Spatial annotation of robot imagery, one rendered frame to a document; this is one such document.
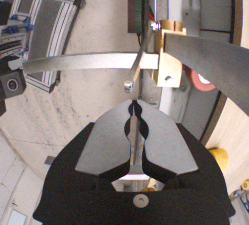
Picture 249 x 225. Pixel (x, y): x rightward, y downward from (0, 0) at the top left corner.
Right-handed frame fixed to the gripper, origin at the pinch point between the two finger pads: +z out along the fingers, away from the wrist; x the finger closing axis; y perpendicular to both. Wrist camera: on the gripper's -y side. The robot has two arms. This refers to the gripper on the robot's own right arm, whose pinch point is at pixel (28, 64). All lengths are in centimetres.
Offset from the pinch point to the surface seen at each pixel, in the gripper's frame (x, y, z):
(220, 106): 9, -50, -6
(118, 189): 250, -14, 70
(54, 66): 0.6, -10.9, -3.4
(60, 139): 124, 67, 83
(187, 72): 0.9, -38.3, -6.5
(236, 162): 38, -78, -7
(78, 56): -1.1, -17.0, -3.3
